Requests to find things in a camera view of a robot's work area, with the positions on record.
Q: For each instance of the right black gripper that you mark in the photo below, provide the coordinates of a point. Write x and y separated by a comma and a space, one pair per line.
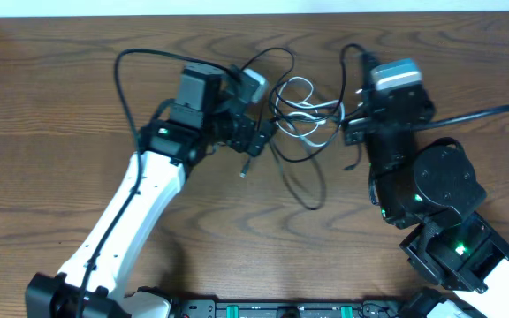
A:
355, 131

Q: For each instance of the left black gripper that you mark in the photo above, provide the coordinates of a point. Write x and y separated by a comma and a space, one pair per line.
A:
251, 132

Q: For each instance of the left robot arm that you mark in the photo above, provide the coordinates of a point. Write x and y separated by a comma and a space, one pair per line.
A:
210, 108

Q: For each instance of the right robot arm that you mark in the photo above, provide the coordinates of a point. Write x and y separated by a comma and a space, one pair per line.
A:
432, 192

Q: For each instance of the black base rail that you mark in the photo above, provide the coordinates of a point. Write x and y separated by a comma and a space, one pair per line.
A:
290, 309

